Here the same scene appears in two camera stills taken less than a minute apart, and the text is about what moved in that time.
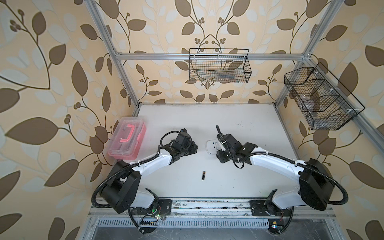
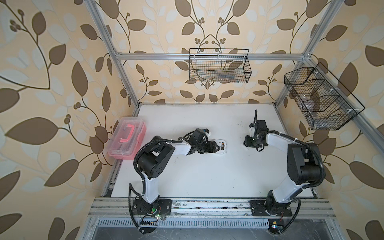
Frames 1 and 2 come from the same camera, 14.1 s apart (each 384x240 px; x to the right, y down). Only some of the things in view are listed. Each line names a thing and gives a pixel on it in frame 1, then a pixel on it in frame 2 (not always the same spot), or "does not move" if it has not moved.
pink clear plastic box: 128,138 does not move
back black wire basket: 228,65 does not move
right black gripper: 220,156 -> 247,142
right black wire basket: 326,103 does not move
